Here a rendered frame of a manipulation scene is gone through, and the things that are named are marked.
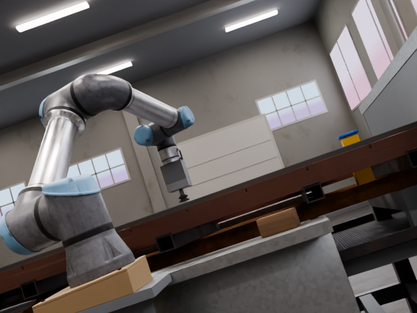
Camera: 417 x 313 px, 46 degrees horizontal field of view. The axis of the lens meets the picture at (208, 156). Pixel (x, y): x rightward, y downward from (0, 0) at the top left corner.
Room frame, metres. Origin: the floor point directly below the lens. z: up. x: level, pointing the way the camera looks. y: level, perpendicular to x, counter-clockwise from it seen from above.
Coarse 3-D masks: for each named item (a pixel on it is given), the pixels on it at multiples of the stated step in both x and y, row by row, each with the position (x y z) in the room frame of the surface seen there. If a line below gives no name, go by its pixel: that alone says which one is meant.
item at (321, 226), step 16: (304, 224) 1.28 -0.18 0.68; (320, 224) 1.16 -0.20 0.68; (256, 240) 1.29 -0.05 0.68; (272, 240) 1.18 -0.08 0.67; (288, 240) 1.17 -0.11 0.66; (304, 240) 1.17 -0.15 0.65; (208, 256) 1.30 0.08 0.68; (224, 256) 1.19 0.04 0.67; (240, 256) 1.19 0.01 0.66; (256, 256) 1.18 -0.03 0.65; (160, 272) 1.35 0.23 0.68; (176, 272) 1.21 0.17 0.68; (192, 272) 1.21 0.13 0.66; (208, 272) 1.20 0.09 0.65
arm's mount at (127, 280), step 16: (144, 256) 1.16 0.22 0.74; (112, 272) 1.01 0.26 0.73; (128, 272) 0.98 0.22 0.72; (144, 272) 1.11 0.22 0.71; (80, 288) 0.97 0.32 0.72; (96, 288) 0.97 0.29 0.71; (112, 288) 0.97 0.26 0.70; (128, 288) 0.97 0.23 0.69; (48, 304) 0.97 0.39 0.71; (64, 304) 0.97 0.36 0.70; (80, 304) 0.97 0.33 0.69; (96, 304) 0.97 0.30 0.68
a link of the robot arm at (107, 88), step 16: (80, 80) 1.31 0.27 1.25; (96, 80) 1.31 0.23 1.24; (112, 80) 1.33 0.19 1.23; (80, 96) 1.30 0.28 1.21; (96, 96) 1.31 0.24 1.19; (112, 96) 1.33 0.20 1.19; (128, 96) 1.37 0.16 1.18; (144, 96) 1.46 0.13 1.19; (96, 112) 1.35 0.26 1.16; (128, 112) 1.46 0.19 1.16; (144, 112) 1.48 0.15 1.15; (160, 112) 1.53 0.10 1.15; (176, 112) 1.62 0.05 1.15; (160, 128) 1.67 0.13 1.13; (176, 128) 1.65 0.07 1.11
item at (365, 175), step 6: (348, 138) 1.50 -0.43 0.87; (354, 138) 1.50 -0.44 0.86; (342, 144) 1.54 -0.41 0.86; (348, 144) 1.50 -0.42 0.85; (366, 168) 1.50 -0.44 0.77; (354, 174) 1.52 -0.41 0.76; (360, 174) 1.50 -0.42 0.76; (366, 174) 1.50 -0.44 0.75; (372, 174) 1.50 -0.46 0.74; (360, 180) 1.50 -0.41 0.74; (366, 180) 1.50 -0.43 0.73; (372, 180) 1.50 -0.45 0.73
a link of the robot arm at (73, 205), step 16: (80, 176) 1.05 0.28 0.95; (48, 192) 1.04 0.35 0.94; (64, 192) 1.03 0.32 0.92; (80, 192) 1.03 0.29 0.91; (96, 192) 1.06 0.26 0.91; (48, 208) 1.05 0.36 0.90; (64, 208) 1.03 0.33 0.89; (80, 208) 1.03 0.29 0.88; (96, 208) 1.05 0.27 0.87; (48, 224) 1.05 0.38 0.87; (64, 224) 1.03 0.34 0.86; (80, 224) 1.03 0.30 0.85; (96, 224) 1.04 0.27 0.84; (64, 240) 1.05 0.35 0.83
